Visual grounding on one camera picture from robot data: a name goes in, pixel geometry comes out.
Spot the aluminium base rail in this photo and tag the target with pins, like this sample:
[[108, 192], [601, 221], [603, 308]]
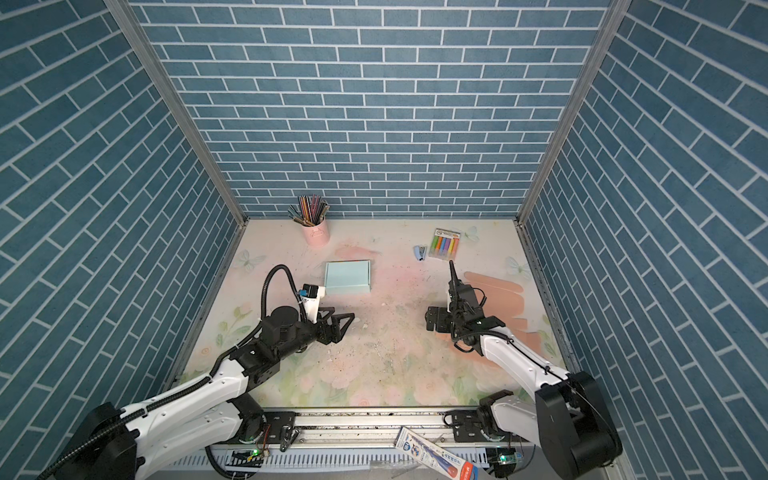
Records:
[[358, 428]]

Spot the green circuit board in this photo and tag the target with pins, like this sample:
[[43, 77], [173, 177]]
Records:
[[502, 462], [247, 458]]

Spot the bundle of coloured pencils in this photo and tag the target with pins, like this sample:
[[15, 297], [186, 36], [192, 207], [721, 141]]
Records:
[[310, 211]]

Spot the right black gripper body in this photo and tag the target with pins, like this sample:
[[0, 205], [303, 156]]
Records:
[[446, 320]]

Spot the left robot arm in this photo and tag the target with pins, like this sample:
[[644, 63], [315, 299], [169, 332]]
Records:
[[192, 402]]

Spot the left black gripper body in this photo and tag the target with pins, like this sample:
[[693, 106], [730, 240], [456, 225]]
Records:
[[306, 334]]

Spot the clear case of markers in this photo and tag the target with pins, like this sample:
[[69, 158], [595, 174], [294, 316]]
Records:
[[444, 244]]

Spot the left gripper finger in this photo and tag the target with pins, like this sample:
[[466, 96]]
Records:
[[339, 325], [325, 316]]

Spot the flat pink paper box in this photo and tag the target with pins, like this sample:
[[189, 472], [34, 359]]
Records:
[[504, 301]]

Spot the white red toothpaste box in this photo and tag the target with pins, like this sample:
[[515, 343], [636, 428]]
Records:
[[434, 457]]

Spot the right green circuit board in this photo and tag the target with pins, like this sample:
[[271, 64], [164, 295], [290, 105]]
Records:
[[502, 462]]

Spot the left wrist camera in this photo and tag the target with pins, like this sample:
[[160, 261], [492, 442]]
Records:
[[311, 296]]

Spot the mint green paper box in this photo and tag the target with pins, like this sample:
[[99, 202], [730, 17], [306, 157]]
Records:
[[347, 277]]

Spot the pink pencil cup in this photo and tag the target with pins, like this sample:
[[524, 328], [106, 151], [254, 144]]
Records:
[[317, 236]]

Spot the left green circuit board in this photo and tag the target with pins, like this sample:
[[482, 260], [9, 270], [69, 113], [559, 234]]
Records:
[[247, 458]]

